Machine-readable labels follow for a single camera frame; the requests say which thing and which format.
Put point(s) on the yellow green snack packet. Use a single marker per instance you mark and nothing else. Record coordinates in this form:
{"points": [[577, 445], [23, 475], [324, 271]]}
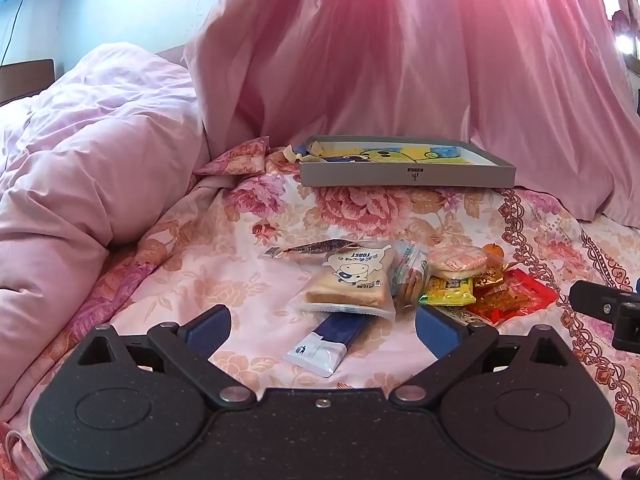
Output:
{"points": [[447, 290]]}

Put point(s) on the clear biscuit packet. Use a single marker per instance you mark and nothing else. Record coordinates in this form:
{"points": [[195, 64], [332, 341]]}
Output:
{"points": [[409, 275]]}

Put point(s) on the tangerine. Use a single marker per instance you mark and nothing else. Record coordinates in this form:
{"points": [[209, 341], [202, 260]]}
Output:
{"points": [[491, 251]]}

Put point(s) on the pink duvet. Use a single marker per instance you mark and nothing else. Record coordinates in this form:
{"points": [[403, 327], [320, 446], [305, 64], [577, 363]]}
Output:
{"points": [[90, 170]]}

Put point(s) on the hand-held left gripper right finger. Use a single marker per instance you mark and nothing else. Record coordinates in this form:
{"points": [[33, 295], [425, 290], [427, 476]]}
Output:
{"points": [[437, 332]]}

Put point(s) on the pink curtain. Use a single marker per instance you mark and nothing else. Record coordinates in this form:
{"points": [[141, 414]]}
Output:
{"points": [[400, 60]]}

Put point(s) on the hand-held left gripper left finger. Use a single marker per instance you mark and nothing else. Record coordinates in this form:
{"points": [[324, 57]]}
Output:
{"points": [[210, 330]]}

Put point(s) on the wooden headboard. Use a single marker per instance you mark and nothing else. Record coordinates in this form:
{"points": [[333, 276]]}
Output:
{"points": [[25, 80]]}

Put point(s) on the gold candy packet dark print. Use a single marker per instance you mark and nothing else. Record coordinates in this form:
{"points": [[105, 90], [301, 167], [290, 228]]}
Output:
{"points": [[456, 314]]}

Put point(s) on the blue white stick packet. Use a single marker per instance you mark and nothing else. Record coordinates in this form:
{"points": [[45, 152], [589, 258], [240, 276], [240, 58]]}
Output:
{"points": [[325, 347]]}

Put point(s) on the grey cardboard box tray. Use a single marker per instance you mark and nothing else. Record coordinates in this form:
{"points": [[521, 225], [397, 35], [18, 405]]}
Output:
{"points": [[407, 174]]}

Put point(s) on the yellow cartoon box liner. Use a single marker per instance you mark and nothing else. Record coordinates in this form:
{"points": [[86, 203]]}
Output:
{"points": [[380, 154]]}

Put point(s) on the floral pillow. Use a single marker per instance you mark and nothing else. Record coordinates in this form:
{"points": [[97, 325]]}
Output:
{"points": [[237, 157]]}

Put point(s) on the round pink rice cracker packet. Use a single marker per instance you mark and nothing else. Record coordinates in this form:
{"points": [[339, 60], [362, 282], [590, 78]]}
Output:
{"points": [[457, 261]]}

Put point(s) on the orange gold snack packet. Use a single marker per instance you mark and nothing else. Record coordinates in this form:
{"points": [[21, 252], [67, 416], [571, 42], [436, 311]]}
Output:
{"points": [[489, 275]]}

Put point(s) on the floral bed sheet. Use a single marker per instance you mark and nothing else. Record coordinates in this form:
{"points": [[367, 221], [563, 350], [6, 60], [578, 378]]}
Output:
{"points": [[210, 270]]}

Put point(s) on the dried fish packet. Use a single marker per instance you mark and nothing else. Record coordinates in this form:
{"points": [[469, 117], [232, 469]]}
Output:
{"points": [[320, 247]]}

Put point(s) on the toast bread packet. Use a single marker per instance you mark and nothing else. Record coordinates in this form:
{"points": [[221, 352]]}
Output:
{"points": [[350, 280]]}

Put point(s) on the red snack packet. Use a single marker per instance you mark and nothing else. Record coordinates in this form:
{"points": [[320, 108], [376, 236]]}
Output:
{"points": [[520, 297]]}

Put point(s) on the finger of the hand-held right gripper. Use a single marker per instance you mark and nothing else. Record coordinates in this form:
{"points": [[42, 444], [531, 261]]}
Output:
{"points": [[592, 300]]}

